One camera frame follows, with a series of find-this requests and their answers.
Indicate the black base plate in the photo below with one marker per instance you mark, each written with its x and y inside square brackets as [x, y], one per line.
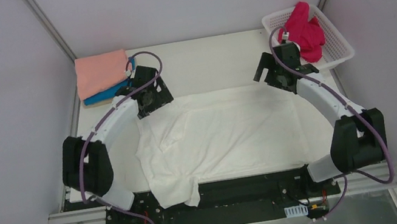
[244, 200]

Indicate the right white cable duct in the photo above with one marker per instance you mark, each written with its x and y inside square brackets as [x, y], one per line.
[296, 211]

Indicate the blue folded t shirt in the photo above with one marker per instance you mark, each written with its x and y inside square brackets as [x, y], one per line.
[106, 96]

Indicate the white printed t shirt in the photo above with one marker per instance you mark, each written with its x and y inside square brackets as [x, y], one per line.
[226, 134]

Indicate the aluminium frame rail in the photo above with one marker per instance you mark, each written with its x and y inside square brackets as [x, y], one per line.
[357, 183]

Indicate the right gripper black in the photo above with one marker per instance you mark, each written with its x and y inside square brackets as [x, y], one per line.
[265, 70]

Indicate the pink folded t shirt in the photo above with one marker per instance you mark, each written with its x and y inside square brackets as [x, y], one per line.
[98, 61]

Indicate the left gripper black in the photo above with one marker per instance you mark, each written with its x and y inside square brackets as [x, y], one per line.
[157, 97]

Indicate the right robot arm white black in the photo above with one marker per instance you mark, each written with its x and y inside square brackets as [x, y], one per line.
[358, 138]

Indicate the white plastic basket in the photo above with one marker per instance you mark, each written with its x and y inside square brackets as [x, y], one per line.
[336, 49]

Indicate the magenta crumpled t shirt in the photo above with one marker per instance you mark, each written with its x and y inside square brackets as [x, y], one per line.
[305, 32]

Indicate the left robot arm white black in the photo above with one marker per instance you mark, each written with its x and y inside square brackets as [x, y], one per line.
[87, 166]

